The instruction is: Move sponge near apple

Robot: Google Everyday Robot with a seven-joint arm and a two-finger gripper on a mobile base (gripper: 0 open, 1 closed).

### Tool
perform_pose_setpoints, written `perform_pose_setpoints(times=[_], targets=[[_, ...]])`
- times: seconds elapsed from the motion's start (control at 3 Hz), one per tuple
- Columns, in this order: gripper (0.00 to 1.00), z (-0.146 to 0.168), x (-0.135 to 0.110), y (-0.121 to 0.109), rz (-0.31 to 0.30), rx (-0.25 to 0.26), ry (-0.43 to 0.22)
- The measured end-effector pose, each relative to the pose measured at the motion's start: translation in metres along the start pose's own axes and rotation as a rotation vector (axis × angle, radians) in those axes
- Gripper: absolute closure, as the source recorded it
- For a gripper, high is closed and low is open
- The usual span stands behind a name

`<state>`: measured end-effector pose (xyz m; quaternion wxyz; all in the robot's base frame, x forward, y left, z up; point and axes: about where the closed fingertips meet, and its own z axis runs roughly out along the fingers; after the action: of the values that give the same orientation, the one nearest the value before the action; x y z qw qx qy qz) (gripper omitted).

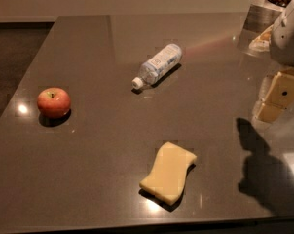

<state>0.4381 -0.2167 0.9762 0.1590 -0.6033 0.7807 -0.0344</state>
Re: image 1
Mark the yellow sponge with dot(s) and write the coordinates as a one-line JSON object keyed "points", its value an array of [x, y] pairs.
{"points": [[166, 181]]}

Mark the steel container with nuts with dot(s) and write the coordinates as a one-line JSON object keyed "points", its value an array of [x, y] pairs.
{"points": [[263, 13]]}

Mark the red apple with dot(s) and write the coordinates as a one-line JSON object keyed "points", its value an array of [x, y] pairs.
{"points": [[54, 102]]}

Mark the clear plastic water bottle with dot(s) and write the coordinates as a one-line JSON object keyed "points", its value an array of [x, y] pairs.
{"points": [[152, 70]]}

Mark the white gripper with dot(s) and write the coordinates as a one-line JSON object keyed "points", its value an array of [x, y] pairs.
{"points": [[287, 39]]}

